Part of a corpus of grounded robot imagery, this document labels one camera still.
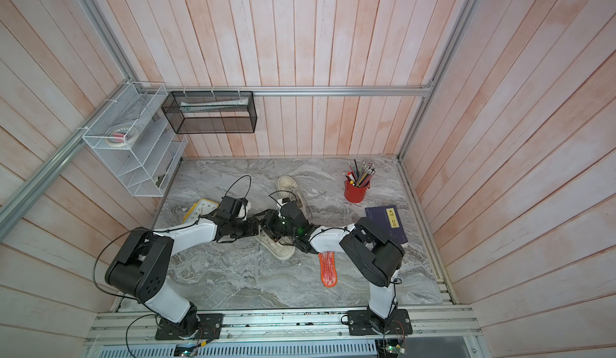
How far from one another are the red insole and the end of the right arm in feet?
0.66

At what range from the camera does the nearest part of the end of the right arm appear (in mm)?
696

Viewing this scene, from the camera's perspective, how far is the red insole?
32.8 inches
